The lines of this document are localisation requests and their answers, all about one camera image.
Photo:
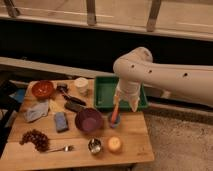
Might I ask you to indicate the orange carrot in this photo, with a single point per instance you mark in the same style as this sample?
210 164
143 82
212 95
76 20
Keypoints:
114 113

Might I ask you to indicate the red-brown bowl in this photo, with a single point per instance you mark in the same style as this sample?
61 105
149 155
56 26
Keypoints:
43 89

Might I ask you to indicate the green plastic tray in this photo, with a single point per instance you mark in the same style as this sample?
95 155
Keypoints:
104 89

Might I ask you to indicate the grey-blue cloth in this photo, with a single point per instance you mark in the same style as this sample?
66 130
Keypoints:
37 111

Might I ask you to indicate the purple bowl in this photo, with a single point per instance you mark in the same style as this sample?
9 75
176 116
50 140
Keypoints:
88 120

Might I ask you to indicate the blue sponge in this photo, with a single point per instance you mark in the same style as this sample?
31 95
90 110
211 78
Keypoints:
61 123

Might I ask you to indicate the dark red grape bunch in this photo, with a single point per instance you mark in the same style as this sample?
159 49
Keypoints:
39 139

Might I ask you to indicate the yellow round fruit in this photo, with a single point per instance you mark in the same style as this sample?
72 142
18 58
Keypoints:
114 144

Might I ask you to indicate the white cup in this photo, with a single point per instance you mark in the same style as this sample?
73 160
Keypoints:
81 84

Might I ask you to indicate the black brush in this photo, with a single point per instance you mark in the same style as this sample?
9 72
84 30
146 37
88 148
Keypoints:
63 88

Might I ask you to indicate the wooden table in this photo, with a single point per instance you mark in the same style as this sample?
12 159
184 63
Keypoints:
132 130

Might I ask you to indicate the black chair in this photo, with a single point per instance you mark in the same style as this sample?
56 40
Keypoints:
8 103

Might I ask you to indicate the dark rectangular block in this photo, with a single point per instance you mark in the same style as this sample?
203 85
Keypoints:
72 106

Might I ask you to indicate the yellow sponge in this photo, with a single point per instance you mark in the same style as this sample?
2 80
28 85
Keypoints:
54 107

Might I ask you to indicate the small metal cup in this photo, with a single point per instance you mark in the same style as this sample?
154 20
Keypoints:
94 146

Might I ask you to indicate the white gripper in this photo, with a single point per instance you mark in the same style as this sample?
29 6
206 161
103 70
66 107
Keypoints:
127 91

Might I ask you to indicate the small blue cup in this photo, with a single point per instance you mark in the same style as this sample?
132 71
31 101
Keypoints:
115 123

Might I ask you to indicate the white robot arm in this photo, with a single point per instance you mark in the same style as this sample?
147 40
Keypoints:
137 67

